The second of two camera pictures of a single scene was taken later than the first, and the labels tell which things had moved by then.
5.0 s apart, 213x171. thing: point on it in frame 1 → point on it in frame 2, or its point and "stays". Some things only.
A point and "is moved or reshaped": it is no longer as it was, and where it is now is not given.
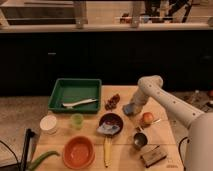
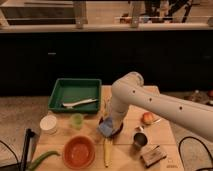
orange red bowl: x=78 y=153 stays
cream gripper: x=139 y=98 → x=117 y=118
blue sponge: x=128 y=108 is moved or reshaped
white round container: x=47 y=124 stays
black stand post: x=29 y=135 stays
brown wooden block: x=151 y=154 stays
